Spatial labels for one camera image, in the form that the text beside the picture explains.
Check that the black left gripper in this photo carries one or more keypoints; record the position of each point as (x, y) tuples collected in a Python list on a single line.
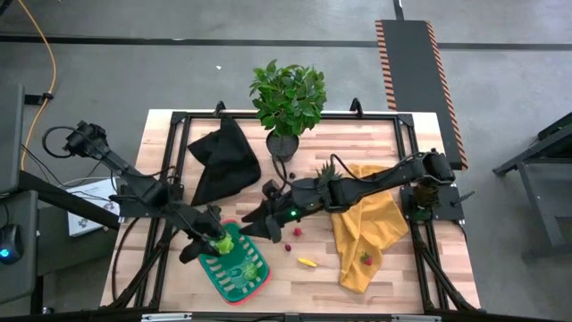
[(205, 230)]

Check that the black desk beam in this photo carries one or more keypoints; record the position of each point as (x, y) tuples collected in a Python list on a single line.
[(67, 203)]

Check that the black computer mouse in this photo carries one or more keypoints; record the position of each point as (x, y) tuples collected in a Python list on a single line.
[(10, 243)]

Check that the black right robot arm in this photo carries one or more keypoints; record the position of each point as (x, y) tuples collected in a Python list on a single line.
[(380, 181)]

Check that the silver aluminium rail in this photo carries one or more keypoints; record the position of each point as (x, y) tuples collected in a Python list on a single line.
[(418, 318), (167, 317)]

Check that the grey metal cart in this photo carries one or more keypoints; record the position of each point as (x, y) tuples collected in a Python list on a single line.
[(538, 201)]

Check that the white booklet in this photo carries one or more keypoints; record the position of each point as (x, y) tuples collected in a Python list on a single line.
[(89, 210)]

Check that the grey desk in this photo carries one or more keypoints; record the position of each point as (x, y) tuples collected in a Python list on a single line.
[(18, 286)]

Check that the yellow banana toy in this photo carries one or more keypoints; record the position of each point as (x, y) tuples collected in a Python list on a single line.
[(307, 262)]

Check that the light green toy pepper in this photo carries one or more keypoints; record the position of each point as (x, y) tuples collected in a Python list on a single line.
[(224, 245)]

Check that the leafy plant in black pot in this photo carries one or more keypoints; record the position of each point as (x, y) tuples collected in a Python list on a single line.
[(288, 98)]

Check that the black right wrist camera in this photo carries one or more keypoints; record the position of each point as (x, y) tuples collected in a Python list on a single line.
[(271, 188)]

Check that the yellow cloth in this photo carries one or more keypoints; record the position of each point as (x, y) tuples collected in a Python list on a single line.
[(357, 273)]

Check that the red toy strawberry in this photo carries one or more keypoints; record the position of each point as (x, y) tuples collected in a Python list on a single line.
[(367, 260)]

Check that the black cloth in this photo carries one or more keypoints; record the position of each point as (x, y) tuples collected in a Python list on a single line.
[(228, 156)]

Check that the black metal table frame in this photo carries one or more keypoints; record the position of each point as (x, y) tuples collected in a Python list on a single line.
[(179, 118)]

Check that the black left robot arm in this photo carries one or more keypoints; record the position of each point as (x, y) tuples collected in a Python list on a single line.
[(134, 179)]

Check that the succulents in black bowl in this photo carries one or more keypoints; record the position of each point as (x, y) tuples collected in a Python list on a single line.
[(327, 170)]

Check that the black floor mat striped edges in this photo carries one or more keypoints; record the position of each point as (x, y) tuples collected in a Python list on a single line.
[(411, 62)]

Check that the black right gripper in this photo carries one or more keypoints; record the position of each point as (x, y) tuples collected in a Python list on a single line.
[(301, 201)]

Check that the red toy raspberry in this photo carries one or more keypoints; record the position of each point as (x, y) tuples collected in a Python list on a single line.
[(297, 231)]

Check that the green basket with orange rim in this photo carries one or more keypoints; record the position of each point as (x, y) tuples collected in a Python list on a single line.
[(223, 277)]

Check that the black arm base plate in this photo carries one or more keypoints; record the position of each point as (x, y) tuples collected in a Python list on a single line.
[(449, 203), (134, 210)]

